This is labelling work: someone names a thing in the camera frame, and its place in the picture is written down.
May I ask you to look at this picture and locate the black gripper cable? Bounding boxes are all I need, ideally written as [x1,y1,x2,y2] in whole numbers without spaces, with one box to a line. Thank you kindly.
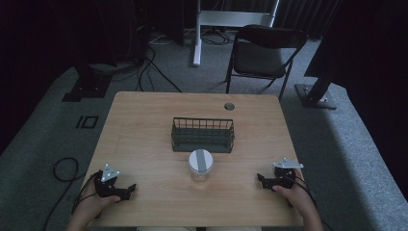
[288,174,319,211]
[42,156,101,231]

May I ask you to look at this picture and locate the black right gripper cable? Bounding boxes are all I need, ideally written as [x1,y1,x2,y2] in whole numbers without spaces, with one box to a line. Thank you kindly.
[288,174,319,211]

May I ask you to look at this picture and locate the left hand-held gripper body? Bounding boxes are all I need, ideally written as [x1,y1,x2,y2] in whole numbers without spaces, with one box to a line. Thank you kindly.
[93,163,123,199]

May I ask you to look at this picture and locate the black wire basket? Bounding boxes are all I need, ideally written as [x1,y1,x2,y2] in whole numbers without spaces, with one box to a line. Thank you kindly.
[170,116,236,154]

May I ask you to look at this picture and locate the white desk frame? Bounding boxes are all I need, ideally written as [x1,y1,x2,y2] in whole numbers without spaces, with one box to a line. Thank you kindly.
[191,0,281,67]

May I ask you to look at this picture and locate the black folding chair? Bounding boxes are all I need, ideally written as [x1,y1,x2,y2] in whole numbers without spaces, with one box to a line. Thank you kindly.
[224,24,308,101]

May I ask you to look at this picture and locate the black stand with base plate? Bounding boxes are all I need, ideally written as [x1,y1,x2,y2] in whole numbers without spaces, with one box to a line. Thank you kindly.
[62,62,114,103]
[293,71,339,111]

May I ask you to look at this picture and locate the person's left hand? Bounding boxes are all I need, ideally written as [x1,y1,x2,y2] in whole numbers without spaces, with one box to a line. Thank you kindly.
[72,183,122,224]

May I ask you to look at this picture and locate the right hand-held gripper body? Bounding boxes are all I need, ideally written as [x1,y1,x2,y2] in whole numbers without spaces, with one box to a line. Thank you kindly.
[270,156,305,191]

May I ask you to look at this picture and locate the clear jar with white lid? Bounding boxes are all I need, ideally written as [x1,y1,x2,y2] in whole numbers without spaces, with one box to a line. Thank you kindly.
[188,148,215,183]

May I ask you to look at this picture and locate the dark curtain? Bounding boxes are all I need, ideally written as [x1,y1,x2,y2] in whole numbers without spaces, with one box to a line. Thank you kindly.
[275,0,408,200]

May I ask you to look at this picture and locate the black floor cables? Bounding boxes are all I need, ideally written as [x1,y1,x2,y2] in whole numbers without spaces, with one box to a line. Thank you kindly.
[110,28,235,94]

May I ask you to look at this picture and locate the person's right hand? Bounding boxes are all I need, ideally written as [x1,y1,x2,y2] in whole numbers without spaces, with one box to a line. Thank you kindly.
[271,168,318,219]

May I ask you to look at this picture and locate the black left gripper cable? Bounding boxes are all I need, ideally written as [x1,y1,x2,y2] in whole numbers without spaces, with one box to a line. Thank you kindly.
[42,156,101,231]

